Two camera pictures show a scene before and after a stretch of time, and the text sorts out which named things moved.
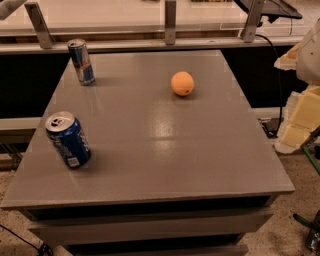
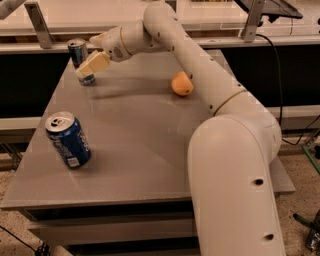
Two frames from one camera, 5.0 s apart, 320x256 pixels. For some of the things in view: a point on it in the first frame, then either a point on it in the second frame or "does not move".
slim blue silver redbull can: (83, 62) does not move
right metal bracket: (252, 21) does not move
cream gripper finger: (301, 121) → (93, 63)
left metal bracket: (42, 30) does not move
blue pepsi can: (69, 138) does not move
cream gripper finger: (288, 61) → (97, 41)
